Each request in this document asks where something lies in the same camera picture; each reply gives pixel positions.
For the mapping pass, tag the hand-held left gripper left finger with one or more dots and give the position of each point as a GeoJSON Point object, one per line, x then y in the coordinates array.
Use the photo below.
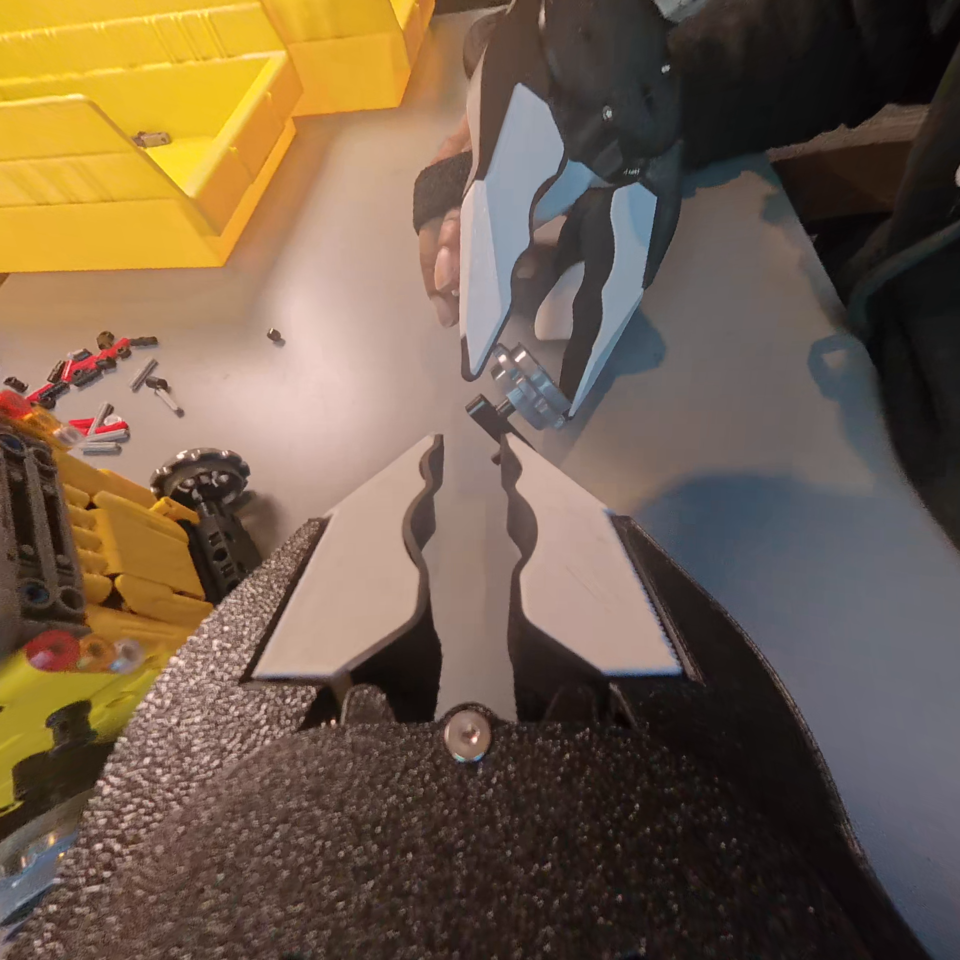
{"type": "Point", "coordinates": [337, 600]}

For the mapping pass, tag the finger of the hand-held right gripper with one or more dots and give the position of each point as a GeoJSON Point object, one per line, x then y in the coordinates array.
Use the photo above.
{"type": "Point", "coordinates": [630, 255]}
{"type": "Point", "coordinates": [495, 225]}

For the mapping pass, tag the black brick beam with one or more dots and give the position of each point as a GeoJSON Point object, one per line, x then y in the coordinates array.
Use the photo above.
{"type": "Point", "coordinates": [487, 416]}

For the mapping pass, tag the pile of small brick parts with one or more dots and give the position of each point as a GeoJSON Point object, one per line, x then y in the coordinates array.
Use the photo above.
{"type": "Point", "coordinates": [82, 367]}

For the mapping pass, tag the yellow brick toy truck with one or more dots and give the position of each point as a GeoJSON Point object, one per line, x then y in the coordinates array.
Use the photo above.
{"type": "Point", "coordinates": [112, 540]}

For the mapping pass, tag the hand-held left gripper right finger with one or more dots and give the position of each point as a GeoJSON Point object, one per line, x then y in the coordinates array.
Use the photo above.
{"type": "Point", "coordinates": [592, 600]}

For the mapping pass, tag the pale grey desk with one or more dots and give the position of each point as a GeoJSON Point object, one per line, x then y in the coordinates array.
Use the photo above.
{"type": "Point", "coordinates": [750, 525]}

